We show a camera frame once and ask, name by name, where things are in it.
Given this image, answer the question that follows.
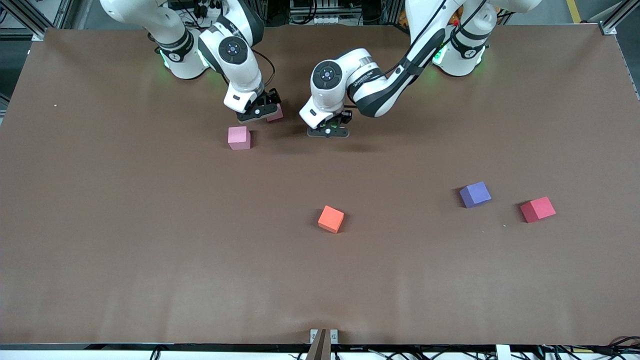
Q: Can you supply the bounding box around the black cable bundle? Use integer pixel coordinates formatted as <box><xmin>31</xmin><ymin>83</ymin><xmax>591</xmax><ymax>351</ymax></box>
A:
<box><xmin>537</xmin><ymin>336</ymin><xmax>640</xmax><ymax>360</ymax></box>

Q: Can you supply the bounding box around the metal equipment rack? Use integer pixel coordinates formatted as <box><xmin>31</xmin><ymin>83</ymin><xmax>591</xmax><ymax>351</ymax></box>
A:
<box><xmin>287</xmin><ymin>0</ymin><xmax>353</xmax><ymax>26</ymax></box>

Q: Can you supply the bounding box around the brown camera mount bar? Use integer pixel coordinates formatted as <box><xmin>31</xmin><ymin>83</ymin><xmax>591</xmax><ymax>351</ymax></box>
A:
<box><xmin>305</xmin><ymin>328</ymin><xmax>327</xmax><ymax>360</ymax></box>

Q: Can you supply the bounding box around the white power strip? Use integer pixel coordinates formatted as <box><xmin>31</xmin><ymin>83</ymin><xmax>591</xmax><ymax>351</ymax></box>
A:
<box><xmin>192</xmin><ymin>0</ymin><xmax>226</xmax><ymax>20</ymax></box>

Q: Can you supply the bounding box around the orange foam cube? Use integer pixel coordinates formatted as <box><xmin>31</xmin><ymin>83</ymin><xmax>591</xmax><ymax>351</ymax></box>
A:
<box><xmin>317</xmin><ymin>205</ymin><xmax>346</xmax><ymax>234</ymax></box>

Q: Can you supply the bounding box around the aluminium frame post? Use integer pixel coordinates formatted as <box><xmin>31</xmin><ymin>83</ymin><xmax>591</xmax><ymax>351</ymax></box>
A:
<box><xmin>0</xmin><ymin>0</ymin><xmax>71</xmax><ymax>42</ymax></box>
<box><xmin>597</xmin><ymin>0</ymin><xmax>640</xmax><ymax>37</ymax></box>

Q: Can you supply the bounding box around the brown table cover mat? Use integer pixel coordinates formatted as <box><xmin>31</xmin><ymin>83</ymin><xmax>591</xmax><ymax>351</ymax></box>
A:
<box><xmin>0</xmin><ymin>24</ymin><xmax>640</xmax><ymax>347</ymax></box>

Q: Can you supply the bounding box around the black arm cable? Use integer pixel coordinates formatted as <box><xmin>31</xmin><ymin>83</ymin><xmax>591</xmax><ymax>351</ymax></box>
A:
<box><xmin>382</xmin><ymin>0</ymin><xmax>488</xmax><ymax>78</ymax></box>
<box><xmin>251</xmin><ymin>47</ymin><xmax>277</xmax><ymax>91</ymax></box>

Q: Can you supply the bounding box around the red foam cube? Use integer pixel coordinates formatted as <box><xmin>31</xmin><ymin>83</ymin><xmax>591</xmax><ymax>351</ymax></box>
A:
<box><xmin>520</xmin><ymin>196</ymin><xmax>557</xmax><ymax>224</ymax></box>

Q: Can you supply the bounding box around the purple foam cube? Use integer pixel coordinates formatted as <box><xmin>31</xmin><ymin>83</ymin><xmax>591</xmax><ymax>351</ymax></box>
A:
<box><xmin>459</xmin><ymin>181</ymin><xmax>492</xmax><ymax>209</ymax></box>

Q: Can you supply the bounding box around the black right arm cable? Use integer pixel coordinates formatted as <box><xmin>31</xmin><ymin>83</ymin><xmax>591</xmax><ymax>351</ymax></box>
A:
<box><xmin>251</xmin><ymin>47</ymin><xmax>277</xmax><ymax>91</ymax></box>

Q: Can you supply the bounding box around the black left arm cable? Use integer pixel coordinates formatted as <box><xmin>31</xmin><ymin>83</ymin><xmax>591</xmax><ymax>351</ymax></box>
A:
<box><xmin>382</xmin><ymin>0</ymin><xmax>488</xmax><ymax>78</ymax></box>

